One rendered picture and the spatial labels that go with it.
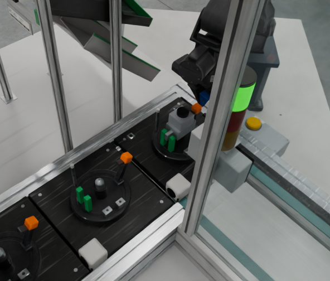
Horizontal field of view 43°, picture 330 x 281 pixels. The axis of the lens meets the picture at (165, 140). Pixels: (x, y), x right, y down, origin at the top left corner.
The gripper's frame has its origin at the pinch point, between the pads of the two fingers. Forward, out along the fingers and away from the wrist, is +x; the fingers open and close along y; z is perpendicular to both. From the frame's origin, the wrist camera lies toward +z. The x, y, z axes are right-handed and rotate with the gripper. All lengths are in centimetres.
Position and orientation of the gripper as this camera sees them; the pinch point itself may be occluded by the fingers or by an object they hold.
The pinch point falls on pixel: (203, 96)
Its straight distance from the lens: 104.0
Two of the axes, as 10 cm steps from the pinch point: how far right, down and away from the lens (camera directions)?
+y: -6.9, -6.0, 4.2
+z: 7.2, -5.1, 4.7
